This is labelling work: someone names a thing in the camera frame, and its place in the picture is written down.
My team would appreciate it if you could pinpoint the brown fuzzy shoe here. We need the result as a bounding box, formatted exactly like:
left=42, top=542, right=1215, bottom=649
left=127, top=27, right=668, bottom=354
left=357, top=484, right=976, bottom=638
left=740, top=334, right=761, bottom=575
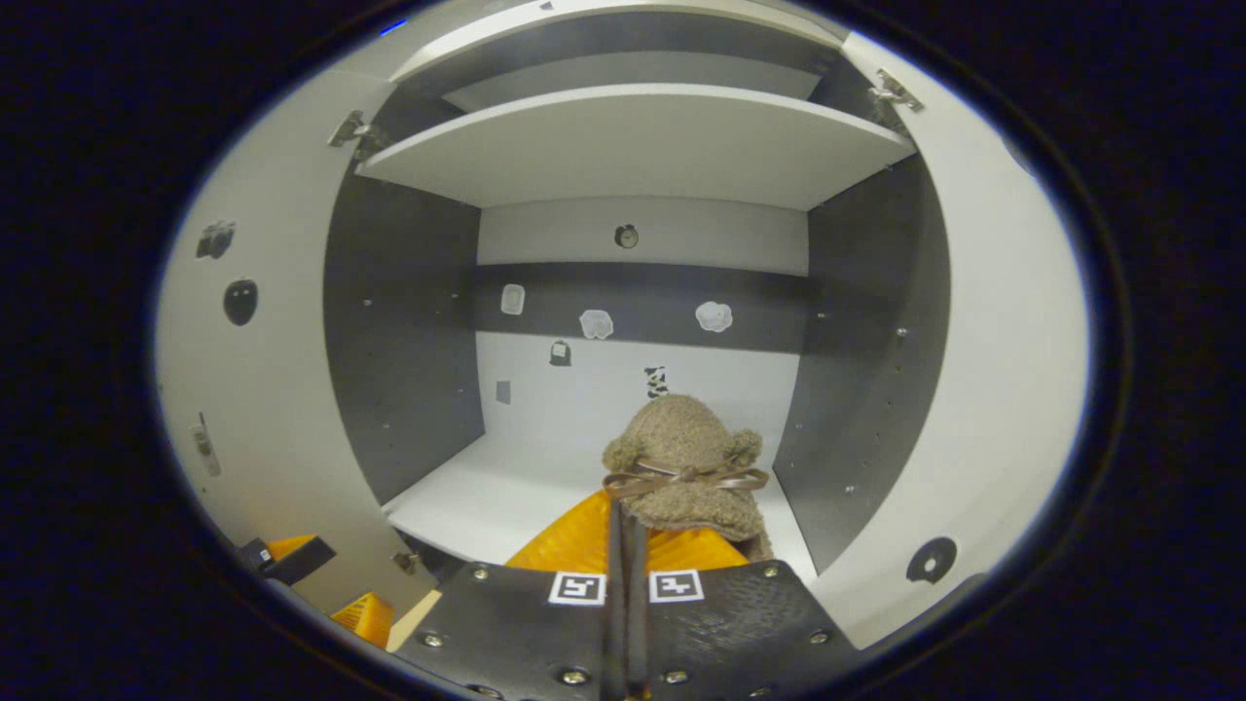
left=602, top=394, right=775, bottom=564

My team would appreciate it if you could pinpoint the white shoe cabinet door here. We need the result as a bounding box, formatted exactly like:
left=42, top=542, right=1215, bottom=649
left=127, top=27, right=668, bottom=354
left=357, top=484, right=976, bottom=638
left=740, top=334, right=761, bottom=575
left=156, top=68, right=439, bottom=614
left=818, top=34, right=1091, bottom=651

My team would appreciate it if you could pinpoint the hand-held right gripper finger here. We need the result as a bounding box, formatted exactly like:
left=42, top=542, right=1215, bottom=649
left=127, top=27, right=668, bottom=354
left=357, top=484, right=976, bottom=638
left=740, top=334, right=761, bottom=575
left=628, top=526, right=858, bottom=701
left=394, top=487, right=624, bottom=701

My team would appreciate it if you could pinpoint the white cabinet shelf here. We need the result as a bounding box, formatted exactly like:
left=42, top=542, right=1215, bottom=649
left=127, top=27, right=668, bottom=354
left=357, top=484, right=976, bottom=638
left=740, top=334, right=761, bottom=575
left=355, top=83, right=918, bottom=212

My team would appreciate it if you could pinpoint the white shoe cabinet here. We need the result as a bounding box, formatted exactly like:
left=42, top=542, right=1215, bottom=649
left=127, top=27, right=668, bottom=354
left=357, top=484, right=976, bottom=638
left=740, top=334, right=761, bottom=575
left=321, top=0, right=950, bottom=575

